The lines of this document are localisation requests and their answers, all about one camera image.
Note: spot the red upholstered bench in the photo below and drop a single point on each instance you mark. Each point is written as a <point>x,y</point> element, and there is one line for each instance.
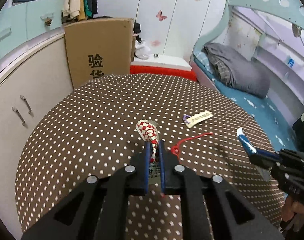
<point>137,69</point>

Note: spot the blue white wrapper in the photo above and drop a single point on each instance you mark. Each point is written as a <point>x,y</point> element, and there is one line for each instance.
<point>247,146</point>

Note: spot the brown polka dot tablecloth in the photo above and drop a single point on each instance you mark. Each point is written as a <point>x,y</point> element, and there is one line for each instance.
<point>99,127</point>

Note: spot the pink butterfly wall sticker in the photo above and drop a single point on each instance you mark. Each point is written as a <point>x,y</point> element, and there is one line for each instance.
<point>160,16</point>

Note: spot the large cardboard box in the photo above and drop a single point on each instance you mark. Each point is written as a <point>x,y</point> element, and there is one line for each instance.
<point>98,47</point>

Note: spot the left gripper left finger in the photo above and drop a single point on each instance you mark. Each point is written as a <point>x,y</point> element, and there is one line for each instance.
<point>97,207</point>

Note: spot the teal quilted bed cover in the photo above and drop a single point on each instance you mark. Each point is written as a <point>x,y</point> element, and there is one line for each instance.
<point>263,111</point>

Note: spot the cream cupboard with handles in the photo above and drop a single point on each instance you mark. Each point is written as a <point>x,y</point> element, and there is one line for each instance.
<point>30,87</point>

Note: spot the hanging clothes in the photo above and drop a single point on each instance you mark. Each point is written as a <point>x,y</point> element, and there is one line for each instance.
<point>79,9</point>

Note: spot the mint green drawer cabinet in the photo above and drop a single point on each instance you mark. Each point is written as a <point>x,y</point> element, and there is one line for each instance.
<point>26,21</point>

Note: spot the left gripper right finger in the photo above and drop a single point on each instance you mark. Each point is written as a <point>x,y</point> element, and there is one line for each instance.
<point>211,208</point>

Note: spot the cream rectangular tag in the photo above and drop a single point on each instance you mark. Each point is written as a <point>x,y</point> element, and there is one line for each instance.
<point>192,120</point>

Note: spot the mint green bed headboard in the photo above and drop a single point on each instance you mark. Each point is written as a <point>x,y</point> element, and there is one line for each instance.
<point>288,10</point>

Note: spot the grey folded blanket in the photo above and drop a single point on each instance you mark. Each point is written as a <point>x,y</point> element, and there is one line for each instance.
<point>235,71</point>

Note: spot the person's hand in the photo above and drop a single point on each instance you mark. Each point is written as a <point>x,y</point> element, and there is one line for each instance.
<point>292,215</point>

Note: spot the pine cone ornament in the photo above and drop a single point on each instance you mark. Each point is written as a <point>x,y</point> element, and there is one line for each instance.
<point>48,22</point>

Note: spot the red white snack wrapper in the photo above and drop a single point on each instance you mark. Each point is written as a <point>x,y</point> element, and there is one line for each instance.
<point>148,131</point>

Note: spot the white wardrobe doors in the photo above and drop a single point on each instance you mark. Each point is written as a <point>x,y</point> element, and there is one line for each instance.
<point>176,36</point>

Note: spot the white plastic bag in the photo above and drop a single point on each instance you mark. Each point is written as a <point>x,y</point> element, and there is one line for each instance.
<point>142,51</point>

